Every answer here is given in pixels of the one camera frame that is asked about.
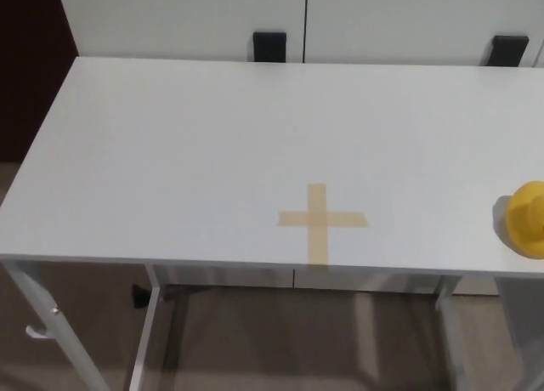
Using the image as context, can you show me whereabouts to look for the yellow rubber duck toy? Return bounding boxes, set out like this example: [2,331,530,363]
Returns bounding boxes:
[494,179,544,258]

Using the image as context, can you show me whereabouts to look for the long beige tape strip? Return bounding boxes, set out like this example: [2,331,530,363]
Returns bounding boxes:
[306,183,331,266]

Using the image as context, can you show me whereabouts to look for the white desk leg with hook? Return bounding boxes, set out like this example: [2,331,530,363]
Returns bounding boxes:
[0,261,112,391]

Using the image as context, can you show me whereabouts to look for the black partition foot bracket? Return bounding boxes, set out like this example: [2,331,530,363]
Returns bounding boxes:
[252,31,287,64]
[479,35,530,67]

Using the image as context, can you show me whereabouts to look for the small black floor foot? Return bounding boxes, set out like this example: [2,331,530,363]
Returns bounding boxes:
[131,283,151,310]

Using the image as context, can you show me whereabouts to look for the short beige tape strip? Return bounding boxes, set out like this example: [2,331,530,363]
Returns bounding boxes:
[277,210,371,230]

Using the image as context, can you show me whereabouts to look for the white desk apron rail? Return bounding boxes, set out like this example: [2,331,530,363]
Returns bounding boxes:
[148,263,456,291]

